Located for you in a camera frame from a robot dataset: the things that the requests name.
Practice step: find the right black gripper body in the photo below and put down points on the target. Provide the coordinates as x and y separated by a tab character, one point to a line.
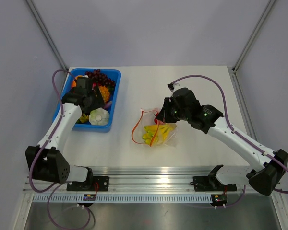
172	113

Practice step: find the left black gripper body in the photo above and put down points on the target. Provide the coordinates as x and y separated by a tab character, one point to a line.
96	101

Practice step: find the red bell pepper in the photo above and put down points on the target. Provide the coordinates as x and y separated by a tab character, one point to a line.
159	118

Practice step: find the large yellow banana bunch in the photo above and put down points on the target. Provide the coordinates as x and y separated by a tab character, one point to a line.
158	134

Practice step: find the clear zip top bag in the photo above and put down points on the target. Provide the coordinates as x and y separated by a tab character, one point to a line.
146	118

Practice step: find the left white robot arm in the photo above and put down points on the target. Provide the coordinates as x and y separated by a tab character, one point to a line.
45	160

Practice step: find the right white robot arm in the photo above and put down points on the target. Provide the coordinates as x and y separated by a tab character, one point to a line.
267	166

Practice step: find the orange spiky fruit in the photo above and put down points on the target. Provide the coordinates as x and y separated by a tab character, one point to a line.
105	93

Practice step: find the purple grape bunch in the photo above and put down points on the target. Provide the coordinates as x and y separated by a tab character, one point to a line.
100	78

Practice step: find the purple eggplant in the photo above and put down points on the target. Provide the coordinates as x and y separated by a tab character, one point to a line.
108	105

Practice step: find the small yellow banana bunch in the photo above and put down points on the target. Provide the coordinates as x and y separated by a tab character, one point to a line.
83	119

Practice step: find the green white cabbage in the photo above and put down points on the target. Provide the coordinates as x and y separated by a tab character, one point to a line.
99	117

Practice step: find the blue plastic bin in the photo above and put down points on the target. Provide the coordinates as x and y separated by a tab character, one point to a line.
114	75

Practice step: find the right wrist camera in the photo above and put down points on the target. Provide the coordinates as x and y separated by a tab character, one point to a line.
173	86

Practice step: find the aluminium mounting rail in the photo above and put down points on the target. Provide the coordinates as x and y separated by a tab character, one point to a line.
151	179

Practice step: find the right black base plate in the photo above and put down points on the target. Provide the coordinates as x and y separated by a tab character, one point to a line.
210	184

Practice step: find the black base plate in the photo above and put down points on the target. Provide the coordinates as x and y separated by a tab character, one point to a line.
99	183
210	184

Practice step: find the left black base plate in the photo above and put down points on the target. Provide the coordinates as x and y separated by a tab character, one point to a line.
99	183

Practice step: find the left aluminium frame post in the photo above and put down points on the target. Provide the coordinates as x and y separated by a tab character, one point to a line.
46	34

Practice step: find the aluminium frame post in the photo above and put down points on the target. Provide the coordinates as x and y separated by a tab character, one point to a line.
46	34
254	34

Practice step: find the white slotted cable duct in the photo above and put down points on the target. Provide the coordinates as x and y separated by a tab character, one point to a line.
124	198

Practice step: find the right aluminium frame post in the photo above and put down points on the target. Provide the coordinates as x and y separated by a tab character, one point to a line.
254	34

